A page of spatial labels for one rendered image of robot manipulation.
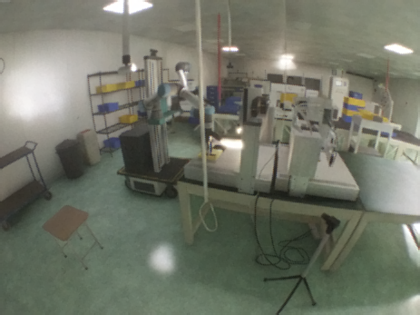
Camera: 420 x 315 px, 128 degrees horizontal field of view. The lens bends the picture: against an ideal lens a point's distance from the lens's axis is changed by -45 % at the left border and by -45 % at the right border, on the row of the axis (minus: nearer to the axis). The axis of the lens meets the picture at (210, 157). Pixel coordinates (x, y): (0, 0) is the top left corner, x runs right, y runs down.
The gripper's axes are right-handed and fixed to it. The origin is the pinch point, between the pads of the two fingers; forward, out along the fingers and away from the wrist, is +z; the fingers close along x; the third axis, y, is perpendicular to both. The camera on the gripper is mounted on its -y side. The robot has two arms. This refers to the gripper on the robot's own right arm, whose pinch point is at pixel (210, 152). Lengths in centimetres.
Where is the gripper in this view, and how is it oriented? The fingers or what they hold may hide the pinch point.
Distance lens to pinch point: 148.9
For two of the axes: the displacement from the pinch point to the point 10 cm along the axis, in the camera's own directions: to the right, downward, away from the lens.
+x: -3.5, 3.9, -8.5
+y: -9.4, -1.4, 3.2
